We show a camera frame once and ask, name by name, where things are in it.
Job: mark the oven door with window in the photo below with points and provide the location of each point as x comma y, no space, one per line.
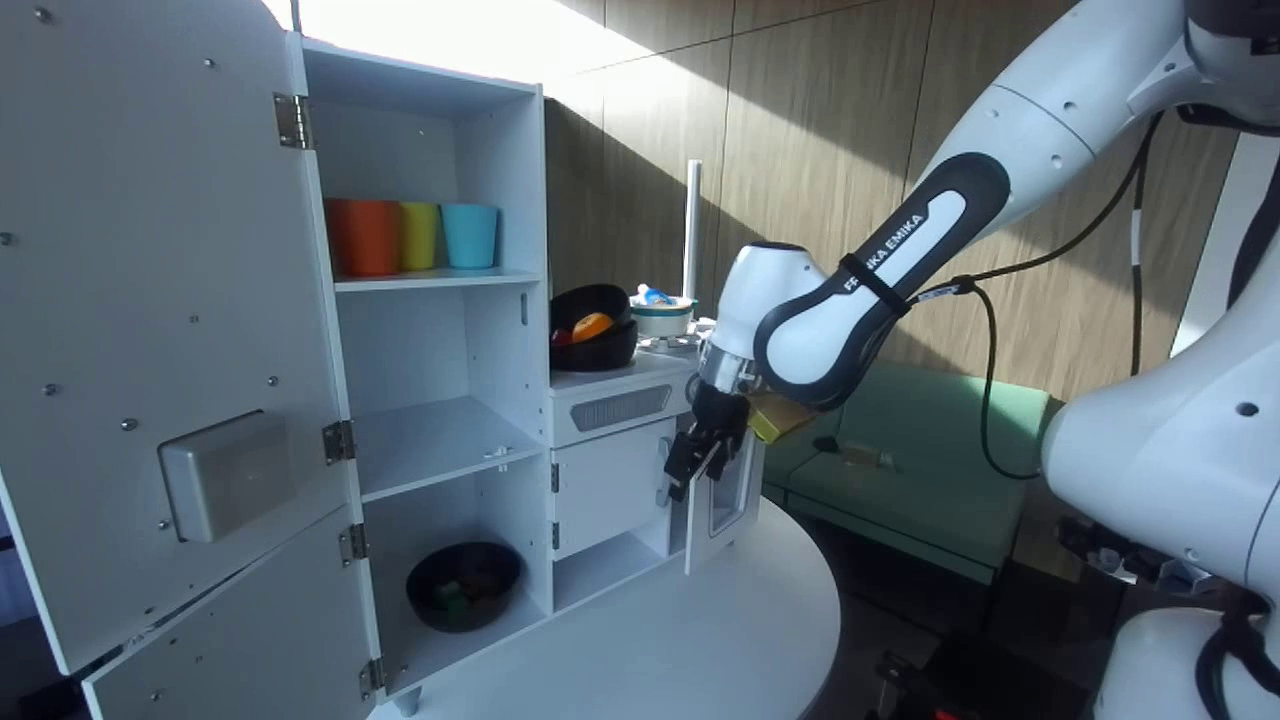
725,514

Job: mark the green padded mat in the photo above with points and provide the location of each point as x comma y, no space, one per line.
882,520

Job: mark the orange toy fruit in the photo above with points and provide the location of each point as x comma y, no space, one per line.
595,324

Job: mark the black toy pot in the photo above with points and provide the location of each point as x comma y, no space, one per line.
595,354

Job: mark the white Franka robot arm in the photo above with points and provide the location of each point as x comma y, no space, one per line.
1145,441

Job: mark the red toy cup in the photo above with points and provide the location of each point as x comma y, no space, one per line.
365,240

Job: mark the short white fridge door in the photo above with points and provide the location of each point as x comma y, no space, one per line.
241,640

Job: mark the light blue toy cup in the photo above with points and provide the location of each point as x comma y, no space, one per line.
469,238

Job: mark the blue toy utensil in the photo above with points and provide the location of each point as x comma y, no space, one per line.
650,292

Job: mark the black toy bowl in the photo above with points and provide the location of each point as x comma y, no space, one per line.
467,586

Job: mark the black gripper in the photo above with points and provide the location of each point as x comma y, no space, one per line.
718,422

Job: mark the white upright pole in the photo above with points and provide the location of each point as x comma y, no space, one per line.
695,227

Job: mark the yellow-green toy cup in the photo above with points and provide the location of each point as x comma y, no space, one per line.
420,238

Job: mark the yellowish wrist camera mount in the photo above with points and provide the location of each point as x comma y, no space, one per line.
782,422

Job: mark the white toy kitchen body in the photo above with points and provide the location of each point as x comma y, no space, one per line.
440,345

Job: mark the round white table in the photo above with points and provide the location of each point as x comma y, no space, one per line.
695,640

